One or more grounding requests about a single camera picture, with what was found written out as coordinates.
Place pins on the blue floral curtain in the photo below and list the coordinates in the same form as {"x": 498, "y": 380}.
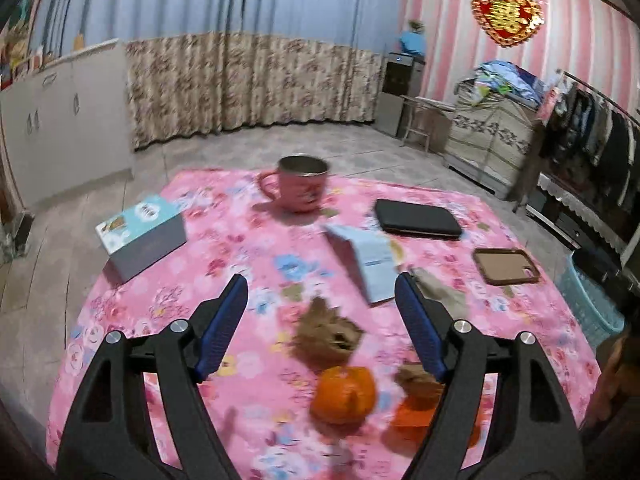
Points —
{"x": 315, "y": 60}
{"x": 187, "y": 60}

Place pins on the pile of clothes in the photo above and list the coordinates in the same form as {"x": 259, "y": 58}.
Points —
{"x": 511, "y": 80}

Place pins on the teal grey small box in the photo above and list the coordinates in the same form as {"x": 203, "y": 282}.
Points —
{"x": 141, "y": 235}

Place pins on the black power bank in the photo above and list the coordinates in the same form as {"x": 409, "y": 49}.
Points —
{"x": 410, "y": 219}

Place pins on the pink floral tablecloth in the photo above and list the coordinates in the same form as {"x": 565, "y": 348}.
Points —
{"x": 259, "y": 399}

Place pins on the round gold lid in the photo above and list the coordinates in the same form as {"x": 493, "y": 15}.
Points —
{"x": 398, "y": 252}

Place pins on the red heart wall decoration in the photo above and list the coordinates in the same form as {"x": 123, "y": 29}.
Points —
{"x": 508, "y": 22}

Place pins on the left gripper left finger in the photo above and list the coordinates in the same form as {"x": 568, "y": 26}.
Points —
{"x": 138, "y": 413}

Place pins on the clothes rack with garments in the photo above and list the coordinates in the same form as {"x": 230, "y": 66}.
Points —
{"x": 586, "y": 171}

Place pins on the grey water dispenser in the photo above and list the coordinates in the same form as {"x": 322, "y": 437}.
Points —
{"x": 402, "y": 79}

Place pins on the small brown paper scrap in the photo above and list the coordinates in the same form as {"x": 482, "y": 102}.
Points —
{"x": 416, "y": 382}

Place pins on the beige face mask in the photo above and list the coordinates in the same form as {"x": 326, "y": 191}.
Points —
{"x": 452, "y": 299}

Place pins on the blue floral curtain left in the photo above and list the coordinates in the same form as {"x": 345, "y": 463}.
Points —
{"x": 187, "y": 60}

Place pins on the teal plastic laundry basket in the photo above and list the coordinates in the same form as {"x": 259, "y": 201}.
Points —
{"x": 593, "y": 309}

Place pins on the flat orange peel piece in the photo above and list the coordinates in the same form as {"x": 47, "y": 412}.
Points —
{"x": 413, "y": 418}

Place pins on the brown paper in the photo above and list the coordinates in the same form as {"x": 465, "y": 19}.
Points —
{"x": 324, "y": 338}

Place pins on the white blue paper leaflet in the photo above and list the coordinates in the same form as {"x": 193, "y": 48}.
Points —
{"x": 371, "y": 257}

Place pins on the blue floral curtain right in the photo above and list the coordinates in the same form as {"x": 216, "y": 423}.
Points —
{"x": 315, "y": 60}

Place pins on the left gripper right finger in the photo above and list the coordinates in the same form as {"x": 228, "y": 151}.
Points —
{"x": 503, "y": 413}

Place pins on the cloth covered cabinet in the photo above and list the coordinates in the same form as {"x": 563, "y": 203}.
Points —
{"x": 490, "y": 138}

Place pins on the pink cartoon mug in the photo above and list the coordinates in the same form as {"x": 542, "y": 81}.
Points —
{"x": 298, "y": 183}

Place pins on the blue potted plant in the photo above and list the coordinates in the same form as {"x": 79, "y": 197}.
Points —
{"x": 412, "y": 40}

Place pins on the brown phone case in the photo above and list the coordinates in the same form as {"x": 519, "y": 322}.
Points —
{"x": 505, "y": 266}

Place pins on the metal folding stool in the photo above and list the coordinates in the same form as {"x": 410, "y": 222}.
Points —
{"x": 420, "y": 121}

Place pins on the white low cabinet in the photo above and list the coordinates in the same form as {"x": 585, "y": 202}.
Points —
{"x": 68, "y": 125}

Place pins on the orange mandarin peel piece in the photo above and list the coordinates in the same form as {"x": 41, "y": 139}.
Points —
{"x": 344, "y": 396}

